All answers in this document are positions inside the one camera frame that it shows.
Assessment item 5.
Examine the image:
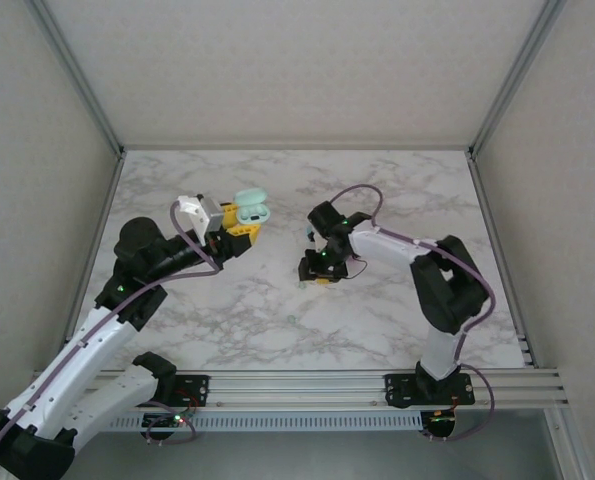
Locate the aluminium frame post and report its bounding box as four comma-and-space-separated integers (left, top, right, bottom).
23, 0, 127, 157
468, 0, 572, 157

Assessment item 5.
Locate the small circuit board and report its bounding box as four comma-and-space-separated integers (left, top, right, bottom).
140, 412, 191, 432
420, 408, 459, 437

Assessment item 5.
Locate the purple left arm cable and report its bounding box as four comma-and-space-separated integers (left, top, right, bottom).
0, 204, 226, 480

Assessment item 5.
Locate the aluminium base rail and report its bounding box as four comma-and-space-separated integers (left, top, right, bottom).
31, 368, 571, 412

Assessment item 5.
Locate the aluminium back frame rail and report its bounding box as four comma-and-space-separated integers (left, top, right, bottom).
121, 143, 473, 152

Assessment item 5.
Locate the green earbud charging case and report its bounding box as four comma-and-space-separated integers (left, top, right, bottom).
232, 187, 273, 226

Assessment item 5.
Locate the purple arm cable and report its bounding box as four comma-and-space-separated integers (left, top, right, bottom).
326, 184, 497, 444
0, 204, 226, 480

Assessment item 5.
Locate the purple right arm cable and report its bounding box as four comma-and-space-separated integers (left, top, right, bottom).
326, 184, 497, 444

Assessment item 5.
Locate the grey slotted cable duct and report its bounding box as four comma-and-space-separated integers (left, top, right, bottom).
101, 410, 426, 432

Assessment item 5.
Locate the aluminium side frame rail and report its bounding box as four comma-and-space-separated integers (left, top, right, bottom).
0, 149, 128, 480
468, 149, 595, 480

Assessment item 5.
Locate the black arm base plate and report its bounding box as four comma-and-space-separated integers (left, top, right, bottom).
384, 372, 477, 408
169, 373, 211, 408

